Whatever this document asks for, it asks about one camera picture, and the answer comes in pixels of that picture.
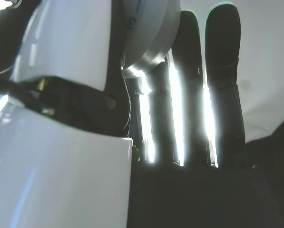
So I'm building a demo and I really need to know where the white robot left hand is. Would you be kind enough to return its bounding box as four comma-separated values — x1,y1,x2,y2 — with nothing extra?
0,0,284,228

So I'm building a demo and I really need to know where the grey tape measure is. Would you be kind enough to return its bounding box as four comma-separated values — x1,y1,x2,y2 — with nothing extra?
120,0,182,79

